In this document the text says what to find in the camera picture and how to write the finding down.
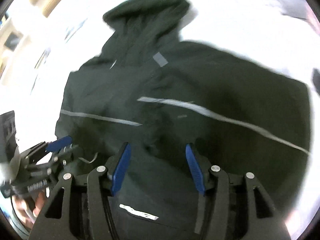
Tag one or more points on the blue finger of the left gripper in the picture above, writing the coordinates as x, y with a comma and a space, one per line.
57, 145

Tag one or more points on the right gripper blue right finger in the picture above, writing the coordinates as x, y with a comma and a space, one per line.
195, 169

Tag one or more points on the person's left hand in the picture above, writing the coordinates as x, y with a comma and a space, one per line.
25, 213

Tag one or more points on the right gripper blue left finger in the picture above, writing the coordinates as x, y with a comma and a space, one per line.
119, 167

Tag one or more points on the dark flat object on bed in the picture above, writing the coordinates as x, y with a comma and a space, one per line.
316, 80

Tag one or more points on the black hooded jacket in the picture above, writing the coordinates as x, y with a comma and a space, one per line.
249, 128

